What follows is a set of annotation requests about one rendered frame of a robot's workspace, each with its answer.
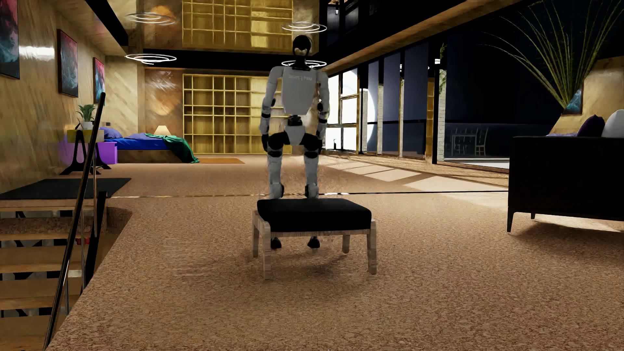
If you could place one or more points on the purple storage box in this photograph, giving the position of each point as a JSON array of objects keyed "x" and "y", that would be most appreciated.
[{"x": 107, "y": 152}]

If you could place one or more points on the wooden grid bookshelf upstairs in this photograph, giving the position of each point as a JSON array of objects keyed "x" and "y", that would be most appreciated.
[{"x": 234, "y": 24}]

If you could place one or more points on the purple bed pillow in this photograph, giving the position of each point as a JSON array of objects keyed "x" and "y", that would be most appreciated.
[{"x": 111, "y": 133}]

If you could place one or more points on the black sofa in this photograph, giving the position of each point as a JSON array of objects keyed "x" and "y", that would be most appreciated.
[{"x": 565, "y": 175}]

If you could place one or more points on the large abstract wall painting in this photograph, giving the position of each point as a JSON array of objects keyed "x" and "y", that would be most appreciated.
[{"x": 9, "y": 39}]

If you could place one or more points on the dark purple sofa pillow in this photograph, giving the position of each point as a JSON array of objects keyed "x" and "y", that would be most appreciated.
[{"x": 591, "y": 126}]

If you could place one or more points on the robot leg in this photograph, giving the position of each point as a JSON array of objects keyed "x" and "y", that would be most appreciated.
[
  {"x": 274, "y": 163},
  {"x": 311, "y": 163}
]

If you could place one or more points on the outdoor dining table set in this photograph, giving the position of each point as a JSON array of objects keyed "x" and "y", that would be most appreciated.
[{"x": 468, "y": 141}]

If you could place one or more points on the glowing table lamp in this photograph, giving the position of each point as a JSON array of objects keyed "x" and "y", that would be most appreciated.
[{"x": 162, "y": 131}]

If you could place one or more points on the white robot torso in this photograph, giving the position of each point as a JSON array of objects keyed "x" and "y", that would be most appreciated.
[{"x": 298, "y": 90}]

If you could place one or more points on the blue bed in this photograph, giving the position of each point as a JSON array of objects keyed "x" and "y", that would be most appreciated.
[{"x": 134, "y": 144}]

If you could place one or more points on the black metal stair railing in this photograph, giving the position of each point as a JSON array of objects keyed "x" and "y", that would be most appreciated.
[{"x": 78, "y": 214}]

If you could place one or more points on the yellow side table black legs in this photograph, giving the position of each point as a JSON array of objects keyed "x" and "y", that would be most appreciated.
[{"x": 80, "y": 135}]

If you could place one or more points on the black cushioned wooden chair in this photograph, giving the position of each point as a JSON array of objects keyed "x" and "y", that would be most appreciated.
[{"x": 312, "y": 214}]

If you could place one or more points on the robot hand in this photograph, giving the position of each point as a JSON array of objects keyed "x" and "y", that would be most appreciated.
[
  {"x": 321, "y": 130},
  {"x": 264, "y": 128}
]

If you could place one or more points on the wooden staircase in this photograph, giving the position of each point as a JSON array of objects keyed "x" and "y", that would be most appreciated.
[{"x": 29, "y": 263}]

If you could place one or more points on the small abstract wall painting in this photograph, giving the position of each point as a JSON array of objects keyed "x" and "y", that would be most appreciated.
[{"x": 99, "y": 80}]

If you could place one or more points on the right robot leg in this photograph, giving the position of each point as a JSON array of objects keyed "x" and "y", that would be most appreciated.
[{"x": 274, "y": 163}]

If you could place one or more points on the green blanket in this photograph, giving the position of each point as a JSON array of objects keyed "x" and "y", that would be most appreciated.
[{"x": 178, "y": 146}]

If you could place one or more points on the tall spiky green plant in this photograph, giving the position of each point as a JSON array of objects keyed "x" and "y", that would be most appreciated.
[{"x": 565, "y": 53}]

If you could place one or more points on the black floor mat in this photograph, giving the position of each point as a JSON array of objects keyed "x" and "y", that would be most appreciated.
[{"x": 63, "y": 187}]

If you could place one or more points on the small framed blue picture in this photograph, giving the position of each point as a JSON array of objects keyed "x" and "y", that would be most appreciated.
[{"x": 574, "y": 102}]

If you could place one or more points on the orange floor rug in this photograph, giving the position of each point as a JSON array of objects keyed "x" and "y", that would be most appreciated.
[{"x": 219, "y": 160}]

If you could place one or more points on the small potted green plant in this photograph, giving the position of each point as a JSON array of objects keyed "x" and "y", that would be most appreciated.
[{"x": 86, "y": 114}]

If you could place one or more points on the medium abstract wall painting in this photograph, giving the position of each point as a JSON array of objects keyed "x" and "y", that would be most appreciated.
[{"x": 68, "y": 63}]

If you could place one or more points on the tall wooden grid bookshelf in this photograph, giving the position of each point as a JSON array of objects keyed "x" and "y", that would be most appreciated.
[{"x": 222, "y": 114}]

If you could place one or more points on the left robot leg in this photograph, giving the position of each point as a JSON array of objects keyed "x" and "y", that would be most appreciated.
[{"x": 311, "y": 163}]

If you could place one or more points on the white sofa pillow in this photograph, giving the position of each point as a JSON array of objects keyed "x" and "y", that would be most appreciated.
[{"x": 614, "y": 125}]

